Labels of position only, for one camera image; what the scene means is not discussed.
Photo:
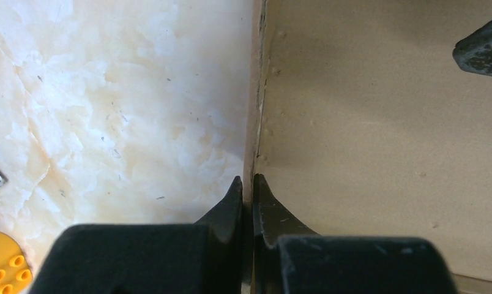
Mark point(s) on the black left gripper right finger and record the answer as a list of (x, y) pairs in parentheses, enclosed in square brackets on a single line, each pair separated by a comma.
[(290, 257)]

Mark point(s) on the large cardboard box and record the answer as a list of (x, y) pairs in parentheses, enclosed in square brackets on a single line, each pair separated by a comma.
[(370, 128)]

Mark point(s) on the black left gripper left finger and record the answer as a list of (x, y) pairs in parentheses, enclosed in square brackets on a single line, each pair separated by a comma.
[(202, 257)]

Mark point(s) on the yellow oval toy block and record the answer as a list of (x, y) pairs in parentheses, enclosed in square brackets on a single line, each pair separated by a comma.
[(15, 273)]

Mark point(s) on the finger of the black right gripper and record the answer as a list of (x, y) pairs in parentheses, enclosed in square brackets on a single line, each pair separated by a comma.
[(473, 54)]

